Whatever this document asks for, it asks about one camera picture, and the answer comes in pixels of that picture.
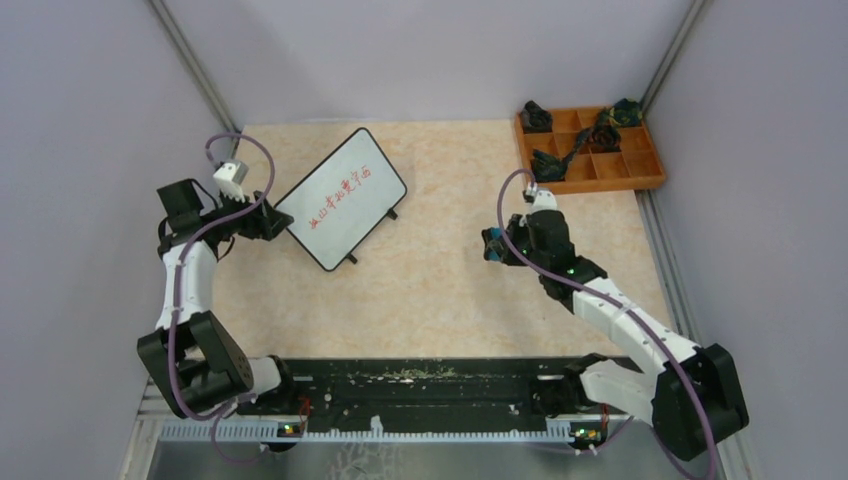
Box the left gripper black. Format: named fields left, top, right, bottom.
left=202, top=183, right=294, bottom=241

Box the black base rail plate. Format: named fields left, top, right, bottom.
left=235, top=354, right=704, bottom=439

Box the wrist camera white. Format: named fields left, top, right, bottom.
left=522, top=183, right=559, bottom=214
left=213, top=159, right=249, bottom=202

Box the orange compartment tray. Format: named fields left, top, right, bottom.
left=513, top=106, right=667, bottom=194

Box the white whiteboard black frame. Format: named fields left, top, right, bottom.
left=275, top=127, right=408, bottom=272

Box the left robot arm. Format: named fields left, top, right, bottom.
left=137, top=179, right=300, bottom=419

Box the white cable duct strip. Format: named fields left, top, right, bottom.
left=160, top=416, right=601, bottom=444

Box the aluminium frame post right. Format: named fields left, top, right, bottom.
left=640, top=0, right=713, bottom=116

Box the dark crumpled cloth top left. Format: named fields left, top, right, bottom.
left=519, top=100, right=553, bottom=134

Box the aluminium frame post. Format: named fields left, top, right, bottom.
left=145, top=0, right=241, bottom=133
left=640, top=0, right=713, bottom=116

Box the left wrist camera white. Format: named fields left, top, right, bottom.
left=213, top=159, right=249, bottom=202

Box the dark cloth strip lower left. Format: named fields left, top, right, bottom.
left=530, top=129, right=592, bottom=183

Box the dark rolled cloth centre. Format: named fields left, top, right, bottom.
left=589, top=124, right=621, bottom=153

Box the blue black whiteboard eraser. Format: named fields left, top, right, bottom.
left=481, top=227, right=506, bottom=263

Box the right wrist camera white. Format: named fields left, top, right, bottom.
left=522, top=183, right=559, bottom=214

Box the aluminium frame post left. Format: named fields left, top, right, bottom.
left=145, top=0, right=241, bottom=133

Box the dark cloth top right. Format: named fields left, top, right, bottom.
left=608, top=98, right=643, bottom=128

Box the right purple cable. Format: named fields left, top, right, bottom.
left=496, top=168, right=720, bottom=480

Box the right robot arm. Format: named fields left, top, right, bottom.
left=481, top=210, right=750, bottom=461

